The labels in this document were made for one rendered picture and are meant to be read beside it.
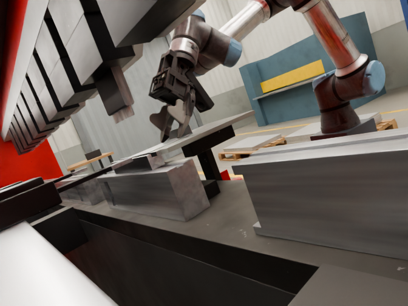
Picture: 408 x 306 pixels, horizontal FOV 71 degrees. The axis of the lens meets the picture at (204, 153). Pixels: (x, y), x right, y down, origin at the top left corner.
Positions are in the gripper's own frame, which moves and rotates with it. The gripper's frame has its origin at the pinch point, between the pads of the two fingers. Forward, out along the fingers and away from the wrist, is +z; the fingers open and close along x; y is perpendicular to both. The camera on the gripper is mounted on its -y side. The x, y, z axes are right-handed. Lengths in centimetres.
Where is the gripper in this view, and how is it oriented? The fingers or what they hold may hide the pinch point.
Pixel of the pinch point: (173, 136)
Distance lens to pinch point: 68.2
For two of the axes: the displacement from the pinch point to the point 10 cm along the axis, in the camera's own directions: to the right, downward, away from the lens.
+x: 6.8, -1.4, -7.2
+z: -1.5, 9.3, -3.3
